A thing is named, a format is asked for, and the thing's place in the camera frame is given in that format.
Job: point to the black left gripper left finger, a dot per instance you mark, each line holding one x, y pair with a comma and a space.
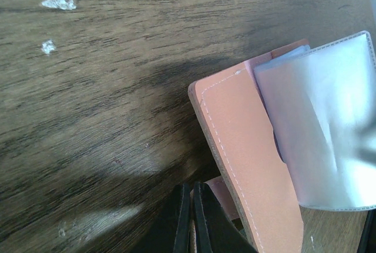
171, 228

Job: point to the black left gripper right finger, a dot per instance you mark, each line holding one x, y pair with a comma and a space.
214, 231

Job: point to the black enclosure frame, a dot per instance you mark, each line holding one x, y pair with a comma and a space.
368, 237

